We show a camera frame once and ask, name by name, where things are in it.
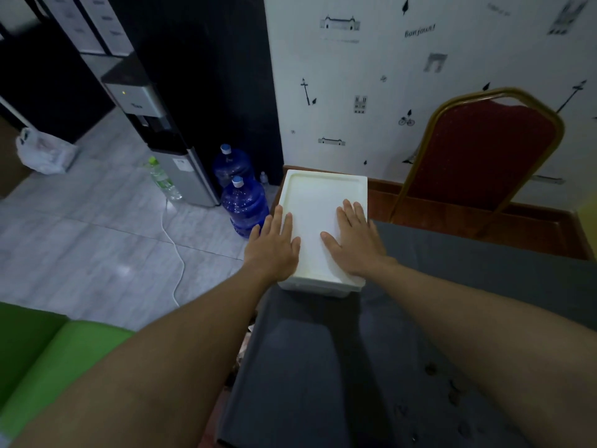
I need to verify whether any person's right hand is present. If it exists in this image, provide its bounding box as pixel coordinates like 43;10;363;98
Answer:
320;199;397;278

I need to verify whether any person's left hand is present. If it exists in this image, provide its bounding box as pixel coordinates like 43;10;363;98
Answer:
242;205;302;283

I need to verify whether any white bin lid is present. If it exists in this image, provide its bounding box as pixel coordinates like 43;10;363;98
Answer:
277;169;369;292

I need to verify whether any person's left forearm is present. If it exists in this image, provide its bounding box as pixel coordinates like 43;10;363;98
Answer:
9;268;276;448

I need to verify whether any person's right forearm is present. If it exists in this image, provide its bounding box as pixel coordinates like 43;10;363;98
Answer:
373;261;597;448

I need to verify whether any blue water jug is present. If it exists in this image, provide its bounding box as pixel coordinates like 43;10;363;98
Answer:
221;175;271;240
213;144;255;187

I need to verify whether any green capped clear bottle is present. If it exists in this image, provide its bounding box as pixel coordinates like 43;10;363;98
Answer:
147;156;183;202

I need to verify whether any white plastic bag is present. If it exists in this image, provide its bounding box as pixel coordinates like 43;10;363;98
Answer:
15;127;79;175

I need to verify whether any green chair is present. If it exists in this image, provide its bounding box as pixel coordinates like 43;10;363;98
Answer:
0;301;136;439

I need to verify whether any brown cardboard carton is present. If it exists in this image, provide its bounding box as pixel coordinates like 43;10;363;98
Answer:
0;116;34;199

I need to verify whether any white paper sheet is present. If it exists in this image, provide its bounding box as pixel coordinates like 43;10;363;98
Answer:
39;0;106;55
76;0;135;57

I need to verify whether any white cable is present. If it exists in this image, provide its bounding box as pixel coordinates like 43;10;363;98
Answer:
160;200;187;309

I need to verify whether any red chair gold frame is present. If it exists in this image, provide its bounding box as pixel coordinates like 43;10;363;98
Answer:
387;87;566;229

